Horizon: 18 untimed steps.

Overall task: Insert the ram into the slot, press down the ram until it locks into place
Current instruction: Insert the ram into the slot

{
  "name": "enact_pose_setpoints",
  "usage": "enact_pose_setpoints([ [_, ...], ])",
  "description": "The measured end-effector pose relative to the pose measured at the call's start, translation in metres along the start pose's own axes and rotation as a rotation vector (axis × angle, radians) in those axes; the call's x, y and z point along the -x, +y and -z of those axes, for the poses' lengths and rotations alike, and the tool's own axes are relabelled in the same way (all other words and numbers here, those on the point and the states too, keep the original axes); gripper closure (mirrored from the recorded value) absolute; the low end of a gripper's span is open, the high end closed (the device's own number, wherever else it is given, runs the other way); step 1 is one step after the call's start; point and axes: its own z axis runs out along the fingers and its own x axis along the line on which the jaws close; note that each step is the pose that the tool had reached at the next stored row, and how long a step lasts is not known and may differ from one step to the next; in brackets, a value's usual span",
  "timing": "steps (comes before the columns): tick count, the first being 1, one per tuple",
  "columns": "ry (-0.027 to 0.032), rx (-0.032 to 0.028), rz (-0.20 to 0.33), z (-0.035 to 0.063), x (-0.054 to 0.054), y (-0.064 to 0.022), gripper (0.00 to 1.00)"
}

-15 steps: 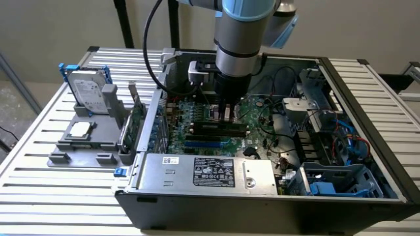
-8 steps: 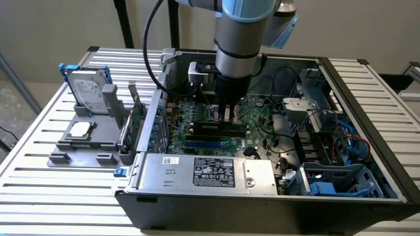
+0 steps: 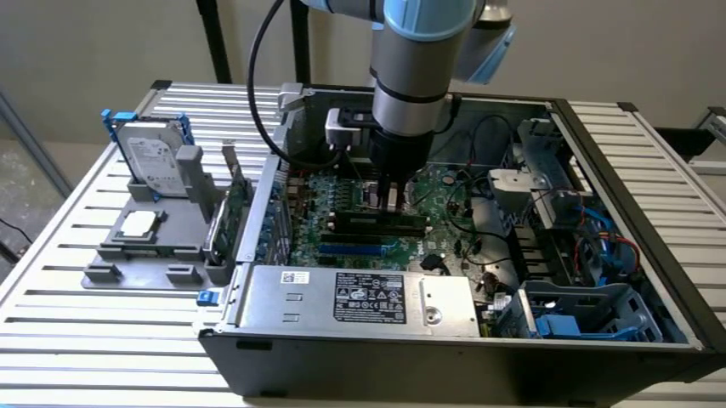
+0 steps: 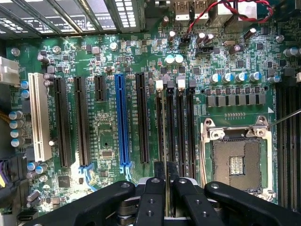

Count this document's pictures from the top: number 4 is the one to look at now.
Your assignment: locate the short black expansion slot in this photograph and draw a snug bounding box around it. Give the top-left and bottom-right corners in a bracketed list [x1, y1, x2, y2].
[94, 75, 107, 102]

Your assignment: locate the RAM slot with black latch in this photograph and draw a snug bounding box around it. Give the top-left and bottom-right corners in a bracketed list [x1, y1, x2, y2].
[285, 68, 296, 211]
[165, 80, 176, 164]
[275, 82, 285, 209]
[186, 79, 197, 179]

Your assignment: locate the black SATA port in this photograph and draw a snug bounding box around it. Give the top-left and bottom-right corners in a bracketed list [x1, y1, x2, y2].
[17, 210, 39, 222]

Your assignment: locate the thin metal locking lever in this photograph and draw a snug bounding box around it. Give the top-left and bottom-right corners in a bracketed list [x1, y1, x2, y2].
[266, 108, 301, 129]

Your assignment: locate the green motherboard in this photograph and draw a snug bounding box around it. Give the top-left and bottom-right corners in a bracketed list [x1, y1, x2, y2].
[6, 21, 301, 219]

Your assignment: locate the red and black twisted wire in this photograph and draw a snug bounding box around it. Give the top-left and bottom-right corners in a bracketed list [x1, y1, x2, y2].
[185, 0, 275, 41]

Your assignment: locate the purple wire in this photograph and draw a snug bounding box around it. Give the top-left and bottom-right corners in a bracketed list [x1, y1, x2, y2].
[0, 160, 8, 189]

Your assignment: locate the white PCI expansion slot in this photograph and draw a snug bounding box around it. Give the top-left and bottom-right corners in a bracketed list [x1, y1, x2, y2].
[27, 72, 53, 163]

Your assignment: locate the long black expansion slot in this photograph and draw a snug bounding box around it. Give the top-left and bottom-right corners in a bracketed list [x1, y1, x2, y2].
[53, 77, 72, 169]
[135, 72, 151, 164]
[73, 76, 92, 167]

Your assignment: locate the metal CPU socket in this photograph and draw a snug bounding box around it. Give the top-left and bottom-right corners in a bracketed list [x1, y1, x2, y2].
[199, 115, 275, 204]

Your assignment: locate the yellow wire bundle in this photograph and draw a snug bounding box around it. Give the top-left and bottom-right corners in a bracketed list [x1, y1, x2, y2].
[0, 109, 10, 124]

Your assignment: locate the silver metal port block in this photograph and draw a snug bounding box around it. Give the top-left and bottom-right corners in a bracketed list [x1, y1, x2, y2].
[216, 0, 258, 22]

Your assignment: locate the white power connector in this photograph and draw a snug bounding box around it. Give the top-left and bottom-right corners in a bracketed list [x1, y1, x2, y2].
[0, 56, 21, 88]

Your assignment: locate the metal PC case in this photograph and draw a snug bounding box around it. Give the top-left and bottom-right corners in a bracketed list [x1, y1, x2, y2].
[0, 0, 147, 38]

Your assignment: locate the silver USB port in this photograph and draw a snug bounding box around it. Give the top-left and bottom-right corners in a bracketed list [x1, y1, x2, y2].
[174, 0, 191, 21]
[192, 0, 210, 20]

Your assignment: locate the blue expansion slot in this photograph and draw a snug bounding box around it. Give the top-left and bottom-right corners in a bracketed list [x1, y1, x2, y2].
[115, 73, 132, 166]

